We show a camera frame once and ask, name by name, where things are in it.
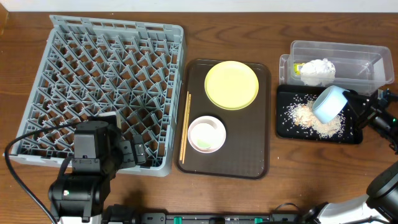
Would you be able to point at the clear plastic bin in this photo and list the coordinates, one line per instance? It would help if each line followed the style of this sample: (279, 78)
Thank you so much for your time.
(362, 68)

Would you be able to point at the brown serving tray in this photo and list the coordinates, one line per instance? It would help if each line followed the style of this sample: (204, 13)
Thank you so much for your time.
(245, 153)

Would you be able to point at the black waste tray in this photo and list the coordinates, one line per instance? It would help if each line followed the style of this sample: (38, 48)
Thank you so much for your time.
(290, 97)

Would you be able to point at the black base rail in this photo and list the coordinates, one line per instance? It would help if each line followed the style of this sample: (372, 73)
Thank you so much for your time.
(122, 214)

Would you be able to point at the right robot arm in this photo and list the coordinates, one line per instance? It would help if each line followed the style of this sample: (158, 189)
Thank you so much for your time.
(379, 204)

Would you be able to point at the white paper napkin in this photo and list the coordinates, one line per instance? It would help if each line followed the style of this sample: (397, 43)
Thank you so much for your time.
(318, 72)

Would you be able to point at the yellow plate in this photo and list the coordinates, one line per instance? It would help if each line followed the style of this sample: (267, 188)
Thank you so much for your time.
(231, 85)

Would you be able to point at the right wooden chopstick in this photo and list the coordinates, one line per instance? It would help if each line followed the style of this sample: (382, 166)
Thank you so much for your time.
(186, 129)

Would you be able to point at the grey plastic dish rack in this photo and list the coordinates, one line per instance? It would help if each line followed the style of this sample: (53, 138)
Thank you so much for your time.
(92, 66)

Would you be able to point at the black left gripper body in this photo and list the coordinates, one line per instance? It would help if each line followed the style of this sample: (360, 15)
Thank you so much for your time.
(132, 152)

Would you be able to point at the spilled rice food waste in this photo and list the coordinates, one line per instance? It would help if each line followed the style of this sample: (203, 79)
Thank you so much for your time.
(298, 118)

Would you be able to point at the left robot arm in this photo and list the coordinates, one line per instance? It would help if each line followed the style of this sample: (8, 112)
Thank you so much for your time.
(83, 182)

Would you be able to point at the light blue bowl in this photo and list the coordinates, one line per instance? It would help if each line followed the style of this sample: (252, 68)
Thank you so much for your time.
(329, 104)

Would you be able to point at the left wooden chopstick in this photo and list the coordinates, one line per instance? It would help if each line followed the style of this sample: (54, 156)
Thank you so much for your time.
(183, 127)

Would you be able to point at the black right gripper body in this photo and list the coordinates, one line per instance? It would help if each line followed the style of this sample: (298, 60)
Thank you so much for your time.
(382, 119)

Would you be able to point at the wooden chopstick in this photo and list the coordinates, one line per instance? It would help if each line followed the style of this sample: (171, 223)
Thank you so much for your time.
(186, 129)
(183, 127)

